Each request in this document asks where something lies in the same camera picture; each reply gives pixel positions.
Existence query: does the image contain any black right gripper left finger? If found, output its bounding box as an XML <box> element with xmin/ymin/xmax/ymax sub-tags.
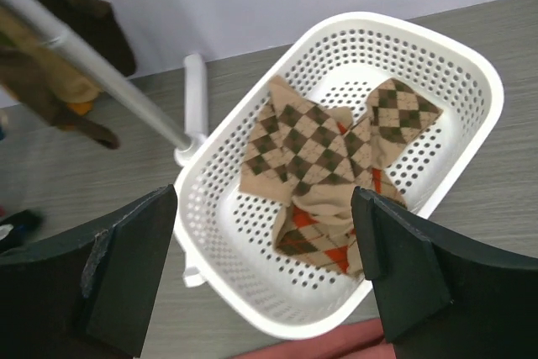
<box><xmin>1</xmin><ymin>185</ymin><xmax>177</xmax><ymax>358</ymax></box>

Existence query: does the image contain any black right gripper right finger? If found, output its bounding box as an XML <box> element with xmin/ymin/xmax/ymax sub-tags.
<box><xmin>351</xmin><ymin>187</ymin><xmax>537</xmax><ymax>358</ymax></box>

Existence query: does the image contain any orange argyle sock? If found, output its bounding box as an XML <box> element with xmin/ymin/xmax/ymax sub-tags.
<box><xmin>272</xmin><ymin>165</ymin><xmax>409</xmax><ymax>280</ymax></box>

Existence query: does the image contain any brown argyle sock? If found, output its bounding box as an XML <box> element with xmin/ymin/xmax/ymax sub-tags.
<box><xmin>367</xmin><ymin>78</ymin><xmax>443</xmax><ymax>170</ymax></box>
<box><xmin>240</xmin><ymin>77</ymin><xmax>372</xmax><ymax>206</ymax></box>

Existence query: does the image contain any red t-shirt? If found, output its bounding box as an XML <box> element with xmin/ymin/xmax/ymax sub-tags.
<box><xmin>235</xmin><ymin>319</ymin><xmax>396</xmax><ymax>359</ymax></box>

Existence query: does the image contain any white perforated plastic basket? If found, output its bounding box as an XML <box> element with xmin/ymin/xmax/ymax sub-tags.
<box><xmin>174</xmin><ymin>12</ymin><xmax>504</xmax><ymax>340</ymax></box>

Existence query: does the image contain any olive brown sock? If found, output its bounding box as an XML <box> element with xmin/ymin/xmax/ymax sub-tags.
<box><xmin>0</xmin><ymin>9</ymin><xmax>123</xmax><ymax>150</ymax></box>

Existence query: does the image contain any white metal drying rack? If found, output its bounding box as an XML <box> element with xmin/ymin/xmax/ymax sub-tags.
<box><xmin>1</xmin><ymin>0</ymin><xmax>208</xmax><ymax>166</ymax></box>

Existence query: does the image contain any brown striped sock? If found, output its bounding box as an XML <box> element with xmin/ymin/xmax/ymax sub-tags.
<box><xmin>37</xmin><ymin>0</ymin><xmax>137</xmax><ymax>77</ymax></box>

